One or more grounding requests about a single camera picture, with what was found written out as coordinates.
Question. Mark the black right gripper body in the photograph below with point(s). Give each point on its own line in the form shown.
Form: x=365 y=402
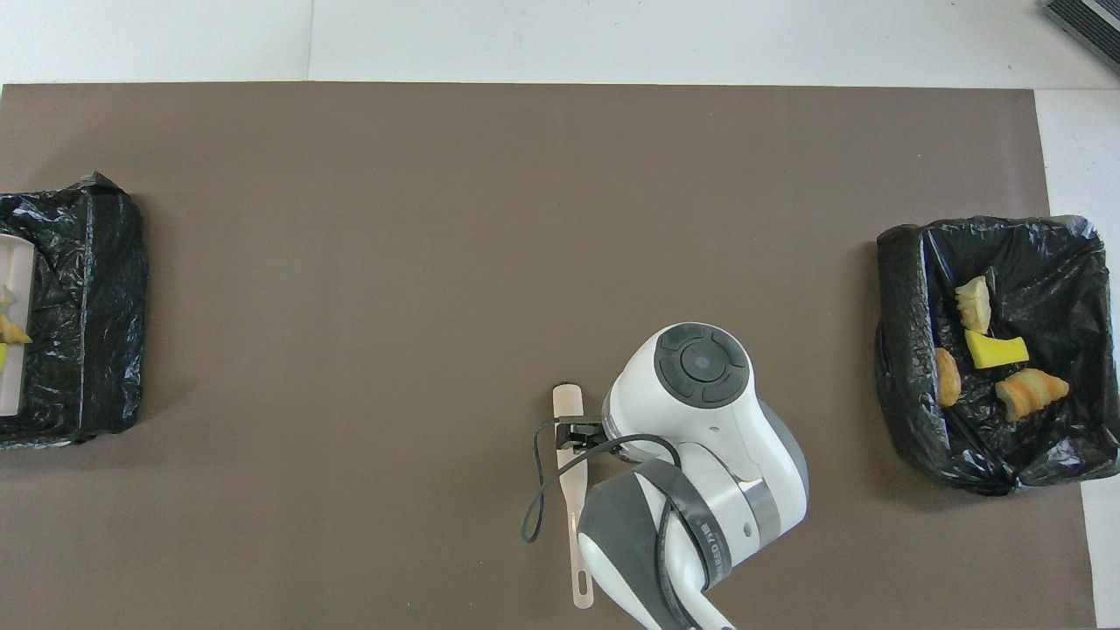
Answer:
x=582 y=435

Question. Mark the beige hand brush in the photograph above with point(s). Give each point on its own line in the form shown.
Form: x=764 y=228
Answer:
x=569 y=402

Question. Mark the brown fried nugget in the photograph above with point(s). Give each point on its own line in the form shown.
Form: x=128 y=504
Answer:
x=948 y=378

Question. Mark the pale striped croissant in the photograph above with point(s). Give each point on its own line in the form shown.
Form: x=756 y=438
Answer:
x=974 y=306

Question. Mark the orange striped croissant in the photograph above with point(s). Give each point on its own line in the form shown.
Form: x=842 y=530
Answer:
x=1028 y=392

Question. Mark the beige plastic dustpan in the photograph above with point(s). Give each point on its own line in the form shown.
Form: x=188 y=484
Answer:
x=17 y=262

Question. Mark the pale food scrap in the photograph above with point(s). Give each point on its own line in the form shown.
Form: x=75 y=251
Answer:
x=7 y=297

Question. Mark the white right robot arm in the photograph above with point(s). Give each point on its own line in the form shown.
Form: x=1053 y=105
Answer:
x=744 y=455

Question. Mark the right black trash bag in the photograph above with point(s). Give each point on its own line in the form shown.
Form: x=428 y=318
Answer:
x=1050 y=262

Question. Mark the black trash bag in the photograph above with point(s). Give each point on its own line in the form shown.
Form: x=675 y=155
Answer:
x=1050 y=262
x=87 y=306

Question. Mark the left black trash bag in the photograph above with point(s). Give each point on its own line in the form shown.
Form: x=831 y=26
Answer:
x=87 y=306

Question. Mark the brown table mat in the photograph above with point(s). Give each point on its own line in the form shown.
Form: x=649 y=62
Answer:
x=350 y=262

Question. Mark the dark ribbed grille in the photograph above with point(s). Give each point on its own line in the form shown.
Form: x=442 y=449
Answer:
x=1089 y=22

